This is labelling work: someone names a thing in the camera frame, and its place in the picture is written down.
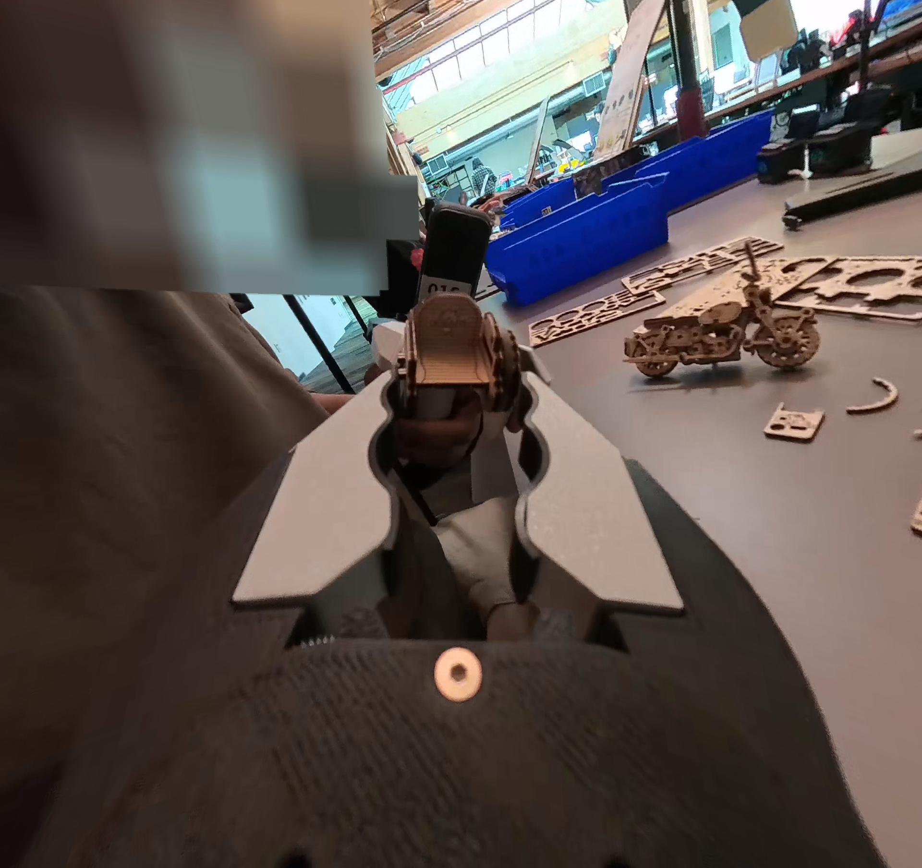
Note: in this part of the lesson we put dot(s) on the standing wooden board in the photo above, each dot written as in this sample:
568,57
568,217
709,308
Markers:
634,76

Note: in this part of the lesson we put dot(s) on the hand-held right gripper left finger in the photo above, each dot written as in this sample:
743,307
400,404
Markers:
324,515

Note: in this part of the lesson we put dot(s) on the blue plastic bin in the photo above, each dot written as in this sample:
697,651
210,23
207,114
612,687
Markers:
540,202
720,155
576,249

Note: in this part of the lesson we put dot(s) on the black equipment case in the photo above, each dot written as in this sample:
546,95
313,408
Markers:
828,148

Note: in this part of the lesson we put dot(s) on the wooden motorcycle model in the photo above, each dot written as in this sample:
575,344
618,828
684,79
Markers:
720,321

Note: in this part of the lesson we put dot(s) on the dark support column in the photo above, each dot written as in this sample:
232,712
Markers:
688,54

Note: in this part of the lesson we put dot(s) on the thin wooden arc piece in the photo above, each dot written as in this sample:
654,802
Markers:
892,396

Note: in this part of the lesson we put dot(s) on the person's left forearm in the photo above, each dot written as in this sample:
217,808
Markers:
335,403

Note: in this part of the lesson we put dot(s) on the wooden sidecar model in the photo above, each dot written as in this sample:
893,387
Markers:
446,349

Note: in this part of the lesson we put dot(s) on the person's left hand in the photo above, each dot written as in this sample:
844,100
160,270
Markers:
436,447

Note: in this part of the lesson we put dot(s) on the small wooden part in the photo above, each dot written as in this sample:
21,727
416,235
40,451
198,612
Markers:
918,519

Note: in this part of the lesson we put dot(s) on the flat black board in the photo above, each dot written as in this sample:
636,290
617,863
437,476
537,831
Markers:
864,195

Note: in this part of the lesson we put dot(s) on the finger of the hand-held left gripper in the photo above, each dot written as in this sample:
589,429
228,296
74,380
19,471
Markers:
387,349
534,370

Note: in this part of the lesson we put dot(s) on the wooden puzzle sheet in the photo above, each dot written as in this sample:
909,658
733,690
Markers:
648,279
542,329

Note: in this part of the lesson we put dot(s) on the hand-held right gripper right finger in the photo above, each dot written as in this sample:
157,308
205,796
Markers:
598,515

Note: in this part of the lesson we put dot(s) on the person's beige shirt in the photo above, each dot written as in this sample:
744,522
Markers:
108,486

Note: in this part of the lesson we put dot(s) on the wooden plate with round holes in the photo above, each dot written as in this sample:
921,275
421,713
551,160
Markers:
812,430

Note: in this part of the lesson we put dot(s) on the wooden sheet with round cutouts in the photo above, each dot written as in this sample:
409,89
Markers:
839,268

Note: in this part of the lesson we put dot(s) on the grey desk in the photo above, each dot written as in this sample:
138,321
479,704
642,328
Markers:
756,493

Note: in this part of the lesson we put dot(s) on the black and cream flag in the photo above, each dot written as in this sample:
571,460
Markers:
763,25

